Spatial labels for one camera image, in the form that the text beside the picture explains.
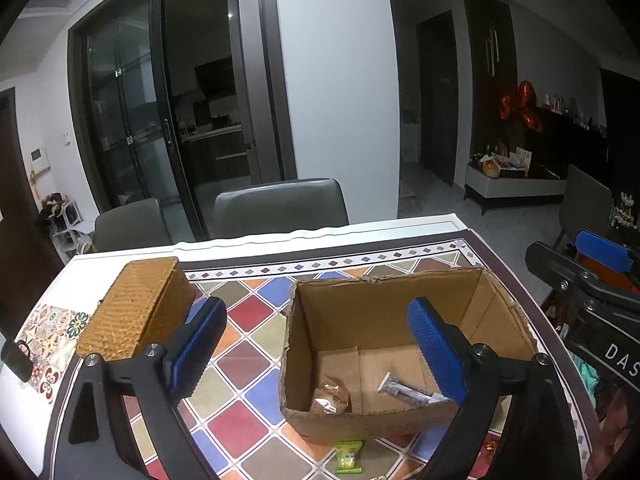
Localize dark interior door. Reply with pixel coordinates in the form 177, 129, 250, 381
417, 10, 458, 188

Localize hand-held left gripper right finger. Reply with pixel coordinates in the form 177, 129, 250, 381
406, 297, 586, 480

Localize woven wicker box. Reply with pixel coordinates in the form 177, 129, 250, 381
75, 256, 197, 361

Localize grey upholstered chair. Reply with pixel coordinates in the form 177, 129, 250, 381
212, 178, 349, 240
557, 164, 613, 251
94, 198, 173, 252

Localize colourful diamond pattern tablecloth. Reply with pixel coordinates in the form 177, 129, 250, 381
10, 215, 601, 480

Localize white flower ornament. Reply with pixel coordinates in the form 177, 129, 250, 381
610, 192, 638, 231

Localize silver snack packet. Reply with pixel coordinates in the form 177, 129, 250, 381
377, 372, 451, 407

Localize white shoe rack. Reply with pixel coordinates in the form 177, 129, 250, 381
40, 192, 96, 261

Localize row of small bottles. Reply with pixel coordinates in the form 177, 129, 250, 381
540, 92, 607, 135

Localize red foil balloons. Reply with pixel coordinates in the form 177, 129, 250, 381
500, 80, 546, 133

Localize brown cardboard box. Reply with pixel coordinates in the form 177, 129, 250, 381
279, 266, 540, 446

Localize sliding glass door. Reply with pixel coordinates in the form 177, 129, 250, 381
70, 0, 201, 241

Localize green snack packet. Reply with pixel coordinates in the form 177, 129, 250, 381
334, 440, 363, 475

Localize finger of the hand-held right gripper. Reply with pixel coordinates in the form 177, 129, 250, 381
525, 241, 603, 311
574, 230, 640, 295

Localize small black object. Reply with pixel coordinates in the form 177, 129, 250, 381
0, 340, 33, 383

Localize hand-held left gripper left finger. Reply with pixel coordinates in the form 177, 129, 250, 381
52, 296, 228, 480

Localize teal cloth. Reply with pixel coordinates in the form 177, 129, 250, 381
575, 355, 598, 406

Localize dark sideboard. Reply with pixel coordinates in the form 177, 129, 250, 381
530, 105, 608, 173

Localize floral patterned mat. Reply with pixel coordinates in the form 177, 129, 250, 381
17, 302, 91, 406

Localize tall dark wardrobe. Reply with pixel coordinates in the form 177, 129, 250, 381
462, 0, 518, 161

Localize white low cabinet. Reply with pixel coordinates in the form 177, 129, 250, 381
464, 162, 568, 216

